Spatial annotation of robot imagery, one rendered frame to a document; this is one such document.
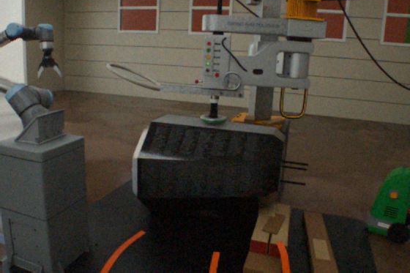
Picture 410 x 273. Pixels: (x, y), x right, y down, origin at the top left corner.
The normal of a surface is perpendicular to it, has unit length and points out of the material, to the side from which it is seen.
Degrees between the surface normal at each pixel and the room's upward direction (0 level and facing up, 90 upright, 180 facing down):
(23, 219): 90
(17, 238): 90
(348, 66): 90
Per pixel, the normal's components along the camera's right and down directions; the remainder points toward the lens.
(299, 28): 0.00, 0.21
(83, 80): -0.29, 0.18
